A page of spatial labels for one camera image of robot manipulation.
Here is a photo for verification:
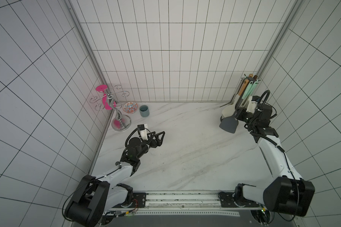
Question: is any cream spatula green handle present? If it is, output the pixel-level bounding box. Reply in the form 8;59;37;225
220;77;257;121

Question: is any grey spatula green handle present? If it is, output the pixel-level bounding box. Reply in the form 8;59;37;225
219;80;259;134

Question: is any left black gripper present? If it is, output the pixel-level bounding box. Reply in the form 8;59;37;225
137;131;165;159

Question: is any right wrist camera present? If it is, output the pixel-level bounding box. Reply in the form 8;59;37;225
246;96;260;114

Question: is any pink cup on stand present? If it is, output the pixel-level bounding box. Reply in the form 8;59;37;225
95;85;116;111

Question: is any cream spoon wooden handle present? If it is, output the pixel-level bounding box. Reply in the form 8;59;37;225
230;75;250;109

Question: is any chrome cup tree stand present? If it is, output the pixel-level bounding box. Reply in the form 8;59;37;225
90;85;131;131

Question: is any dark grey utensil rack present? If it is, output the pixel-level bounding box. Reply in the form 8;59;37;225
220;74;259;121

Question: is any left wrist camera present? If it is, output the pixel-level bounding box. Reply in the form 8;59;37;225
137;124;148;141

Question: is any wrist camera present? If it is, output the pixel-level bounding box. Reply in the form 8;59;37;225
137;124;148;141
246;96;260;114

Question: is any teal ceramic cup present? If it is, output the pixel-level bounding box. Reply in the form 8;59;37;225
139;105;150;117

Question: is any patterned small bowl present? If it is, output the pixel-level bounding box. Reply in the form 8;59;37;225
123;102;138;114

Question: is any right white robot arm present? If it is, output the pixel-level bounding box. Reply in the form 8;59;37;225
233;104;315;217

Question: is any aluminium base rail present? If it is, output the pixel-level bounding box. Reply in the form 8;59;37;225
99;191;274;226

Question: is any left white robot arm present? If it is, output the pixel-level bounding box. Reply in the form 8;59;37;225
62;125;165;227

